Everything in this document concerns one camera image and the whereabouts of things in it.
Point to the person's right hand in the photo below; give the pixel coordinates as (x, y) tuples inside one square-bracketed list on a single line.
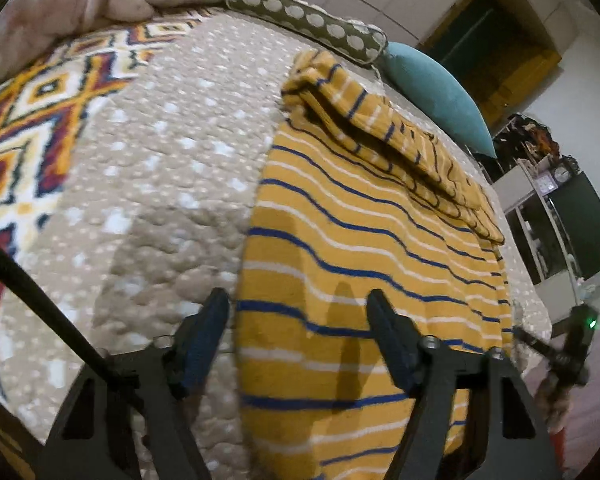
[(553, 398)]

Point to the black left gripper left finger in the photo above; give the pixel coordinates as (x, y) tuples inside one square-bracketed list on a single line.
[(195, 343)]

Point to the white shelving unit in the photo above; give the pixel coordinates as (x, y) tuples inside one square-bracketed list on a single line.
[(556, 228)]

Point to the small clock on shelf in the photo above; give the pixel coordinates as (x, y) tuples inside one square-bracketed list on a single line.
[(561, 174)]

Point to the brown wooden door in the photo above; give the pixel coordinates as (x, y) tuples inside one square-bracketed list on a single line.
[(498, 60)]

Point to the yellow striped knit sweater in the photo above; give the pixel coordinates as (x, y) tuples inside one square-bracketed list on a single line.
[(354, 197)]

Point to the beige dotted quilt bedspread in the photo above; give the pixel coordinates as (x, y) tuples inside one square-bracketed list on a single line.
[(106, 410)]

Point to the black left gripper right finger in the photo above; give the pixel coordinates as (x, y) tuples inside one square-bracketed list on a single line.
[(398, 340)]

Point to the olive bolster pillow white spots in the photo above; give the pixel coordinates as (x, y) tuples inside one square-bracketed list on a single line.
[(359, 42)]

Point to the teal cushion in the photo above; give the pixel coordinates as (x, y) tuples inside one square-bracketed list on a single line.
[(438, 94)]

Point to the geometric patterned fleece blanket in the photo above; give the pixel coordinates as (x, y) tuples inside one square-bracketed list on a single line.
[(35, 124)]

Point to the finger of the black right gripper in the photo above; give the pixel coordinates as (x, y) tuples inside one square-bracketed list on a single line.
[(547, 351)]

